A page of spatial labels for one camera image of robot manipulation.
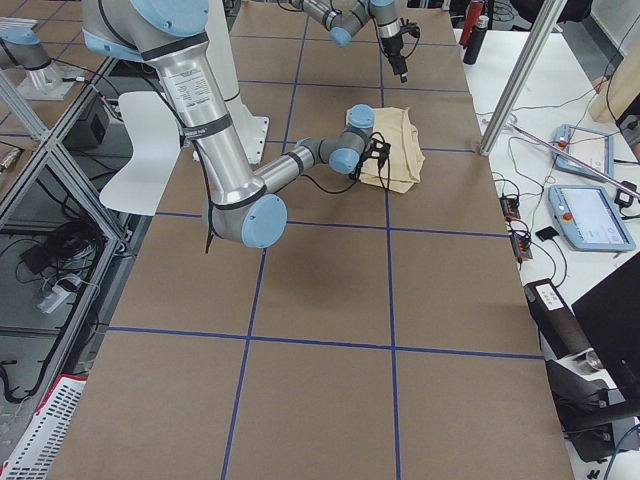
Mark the far blue teach pendant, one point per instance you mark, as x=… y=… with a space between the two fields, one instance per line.
x=591 y=147

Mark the blue teach pendant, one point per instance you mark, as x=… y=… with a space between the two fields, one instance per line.
x=591 y=147
x=588 y=220

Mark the black water bottle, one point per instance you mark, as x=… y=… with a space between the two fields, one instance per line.
x=475 y=40

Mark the white plastic chair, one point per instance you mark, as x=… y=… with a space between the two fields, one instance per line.
x=139 y=185

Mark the red water bottle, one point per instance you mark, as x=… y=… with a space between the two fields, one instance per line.
x=474 y=11

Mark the near blue teach pendant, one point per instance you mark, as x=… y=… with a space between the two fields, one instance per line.
x=588 y=220

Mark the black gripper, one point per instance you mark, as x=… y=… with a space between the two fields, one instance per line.
x=359 y=170
x=393 y=48

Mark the white perforated basket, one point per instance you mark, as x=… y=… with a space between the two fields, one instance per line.
x=37 y=449

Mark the black monitor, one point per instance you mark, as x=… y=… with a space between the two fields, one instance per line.
x=608 y=314

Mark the pale yellow printed t-shirt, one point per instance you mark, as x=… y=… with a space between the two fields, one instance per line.
x=405 y=157

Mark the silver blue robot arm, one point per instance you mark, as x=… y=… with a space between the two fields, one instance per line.
x=170 y=36
x=344 y=25

